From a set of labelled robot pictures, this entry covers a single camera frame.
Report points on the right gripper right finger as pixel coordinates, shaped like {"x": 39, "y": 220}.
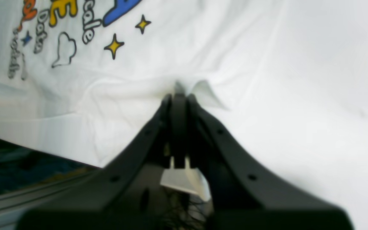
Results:
{"x": 245, "y": 194}

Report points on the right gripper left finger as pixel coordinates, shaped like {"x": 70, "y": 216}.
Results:
{"x": 124, "y": 195}

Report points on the white printed T-shirt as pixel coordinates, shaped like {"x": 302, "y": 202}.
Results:
{"x": 79, "y": 78}

